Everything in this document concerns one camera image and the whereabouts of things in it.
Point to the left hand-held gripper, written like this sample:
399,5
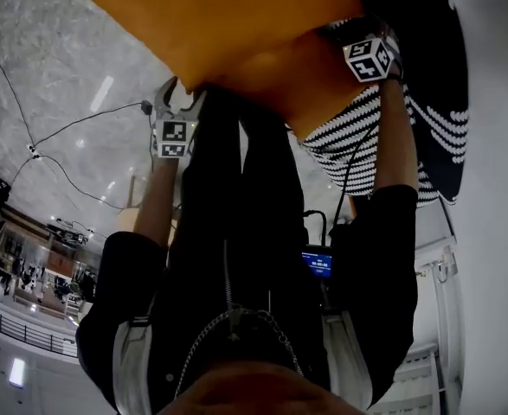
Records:
173,132

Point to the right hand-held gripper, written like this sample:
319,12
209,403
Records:
368,61

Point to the person's left forearm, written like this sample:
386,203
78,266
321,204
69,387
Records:
158,201

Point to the person's right forearm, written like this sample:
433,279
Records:
396,136

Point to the black white striped blanket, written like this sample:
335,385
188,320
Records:
431,59

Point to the black power adapter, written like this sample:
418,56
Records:
146,107

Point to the person's legs in black trousers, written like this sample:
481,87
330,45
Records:
236,167

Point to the white power strip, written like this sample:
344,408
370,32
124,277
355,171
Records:
32,149

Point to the white sink cabinet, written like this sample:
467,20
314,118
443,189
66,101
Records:
435,231

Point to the person's black white jacket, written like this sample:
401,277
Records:
366,253

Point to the black device with blue screen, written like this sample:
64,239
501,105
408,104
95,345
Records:
317,264

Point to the cluttered wooden shelf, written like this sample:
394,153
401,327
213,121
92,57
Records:
33,270

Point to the black metal railing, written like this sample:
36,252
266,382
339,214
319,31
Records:
37,337

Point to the person's chin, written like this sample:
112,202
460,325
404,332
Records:
258,391

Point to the ceiling tube light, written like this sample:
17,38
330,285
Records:
17,372

